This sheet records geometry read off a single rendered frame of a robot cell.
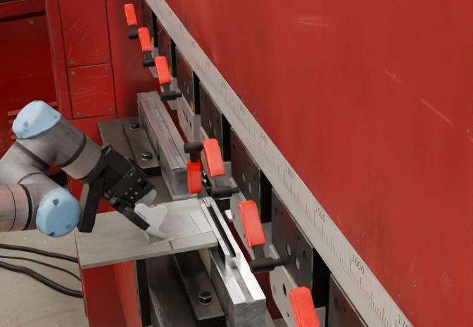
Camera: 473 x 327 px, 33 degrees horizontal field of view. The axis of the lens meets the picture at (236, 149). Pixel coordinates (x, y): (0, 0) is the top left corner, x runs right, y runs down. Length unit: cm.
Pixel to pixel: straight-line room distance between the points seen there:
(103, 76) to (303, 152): 152
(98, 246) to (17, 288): 172
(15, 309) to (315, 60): 246
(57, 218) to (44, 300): 189
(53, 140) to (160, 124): 76
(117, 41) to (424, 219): 178
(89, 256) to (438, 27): 107
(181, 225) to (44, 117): 38
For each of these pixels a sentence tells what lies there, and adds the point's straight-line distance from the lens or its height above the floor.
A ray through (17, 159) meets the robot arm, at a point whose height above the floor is 123.
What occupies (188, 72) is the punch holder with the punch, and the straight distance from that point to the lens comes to 146.
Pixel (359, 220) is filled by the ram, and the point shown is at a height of 144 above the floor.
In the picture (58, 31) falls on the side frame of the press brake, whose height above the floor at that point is 116.
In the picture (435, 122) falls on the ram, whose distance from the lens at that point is 60.
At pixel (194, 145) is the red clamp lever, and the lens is 135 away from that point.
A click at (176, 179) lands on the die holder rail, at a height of 93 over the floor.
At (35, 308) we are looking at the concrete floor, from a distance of 313.
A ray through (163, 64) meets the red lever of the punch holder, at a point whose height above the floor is 130.
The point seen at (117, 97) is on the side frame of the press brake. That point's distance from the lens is 239.
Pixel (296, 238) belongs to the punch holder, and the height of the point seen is 132.
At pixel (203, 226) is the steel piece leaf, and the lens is 159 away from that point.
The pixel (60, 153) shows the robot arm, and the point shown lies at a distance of 142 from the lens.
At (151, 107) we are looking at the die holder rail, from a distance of 223.
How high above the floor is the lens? 183
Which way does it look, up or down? 26 degrees down
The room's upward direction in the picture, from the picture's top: 1 degrees counter-clockwise
